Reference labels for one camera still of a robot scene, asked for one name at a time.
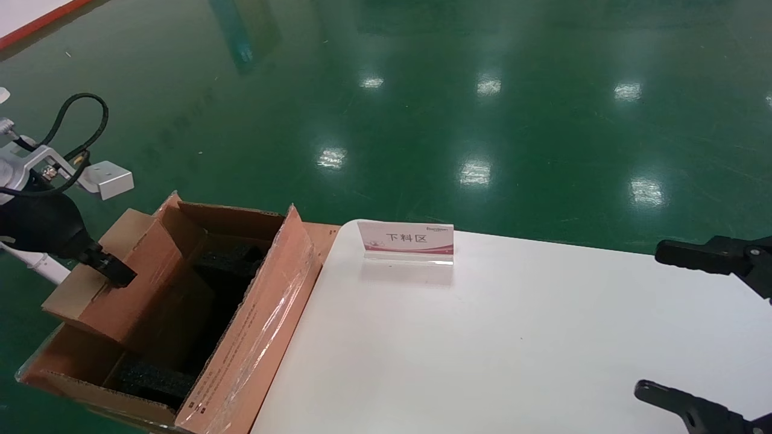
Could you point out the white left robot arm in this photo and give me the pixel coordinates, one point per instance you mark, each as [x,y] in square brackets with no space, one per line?
[5,172]

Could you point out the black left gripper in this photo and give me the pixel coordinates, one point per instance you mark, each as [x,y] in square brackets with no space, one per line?
[42,223]

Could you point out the small cardboard box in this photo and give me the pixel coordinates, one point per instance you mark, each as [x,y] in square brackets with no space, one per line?
[120,307]

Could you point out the white pipe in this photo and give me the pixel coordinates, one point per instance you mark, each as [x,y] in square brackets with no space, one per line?
[45,265]

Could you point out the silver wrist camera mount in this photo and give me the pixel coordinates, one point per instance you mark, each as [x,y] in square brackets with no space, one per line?
[108,179]

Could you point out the black foam insert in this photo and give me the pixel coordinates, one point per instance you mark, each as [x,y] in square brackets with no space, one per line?
[151,380]
[229,259]

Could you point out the large open cardboard box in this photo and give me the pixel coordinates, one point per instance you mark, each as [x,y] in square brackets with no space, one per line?
[259,337]

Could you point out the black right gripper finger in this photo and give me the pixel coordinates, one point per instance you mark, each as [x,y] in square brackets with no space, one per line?
[718,422]
[736,256]

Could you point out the acrylic sign with Chinese text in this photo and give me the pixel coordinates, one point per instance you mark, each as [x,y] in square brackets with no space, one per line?
[404,241]

